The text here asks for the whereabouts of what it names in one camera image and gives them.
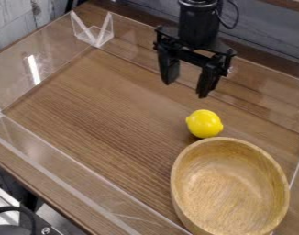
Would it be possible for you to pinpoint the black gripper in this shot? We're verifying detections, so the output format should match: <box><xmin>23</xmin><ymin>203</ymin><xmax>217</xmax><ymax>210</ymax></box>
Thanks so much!
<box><xmin>154</xmin><ymin>26</ymin><xmax>237</xmax><ymax>98</ymax></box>

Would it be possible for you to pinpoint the yellow lemon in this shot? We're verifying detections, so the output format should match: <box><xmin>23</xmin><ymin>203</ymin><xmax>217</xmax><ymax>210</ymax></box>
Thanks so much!
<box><xmin>186</xmin><ymin>109</ymin><xmax>223</xmax><ymax>139</ymax></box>

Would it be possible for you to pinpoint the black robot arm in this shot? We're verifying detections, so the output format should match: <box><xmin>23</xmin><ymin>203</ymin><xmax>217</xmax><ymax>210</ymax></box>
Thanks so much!
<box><xmin>154</xmin><ymin>0</ymin><xmax>241</xmax><ymax>98</ymax></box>

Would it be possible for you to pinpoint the brown wooden bowl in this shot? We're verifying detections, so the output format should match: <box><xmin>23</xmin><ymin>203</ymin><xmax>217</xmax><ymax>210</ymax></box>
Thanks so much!
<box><xmin>171</xmin><ymin>137</ymin><xmax>291</xmax><ymax>235</ymax></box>

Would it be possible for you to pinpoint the clear acrylic corner bracket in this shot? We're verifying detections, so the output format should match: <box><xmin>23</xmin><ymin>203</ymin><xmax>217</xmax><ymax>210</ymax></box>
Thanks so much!
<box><xmin>70</xmin><ymin>12</ymin><xmax>114</xmax><ymax>48</ymax></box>

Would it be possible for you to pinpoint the clear acrylic tray wall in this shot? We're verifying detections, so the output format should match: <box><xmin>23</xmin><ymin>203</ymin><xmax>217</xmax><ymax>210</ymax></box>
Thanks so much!
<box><xmin>0</xmin><ymin>9</ymin><xmax>299</xmax><ymax>235</ymax></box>

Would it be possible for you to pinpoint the black cable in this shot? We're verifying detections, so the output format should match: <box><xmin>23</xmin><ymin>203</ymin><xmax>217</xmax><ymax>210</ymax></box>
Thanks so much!
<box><xmin>0</xmin><ymin>205</ymin><xmax>38</xmax><ymax>235</ymax></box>

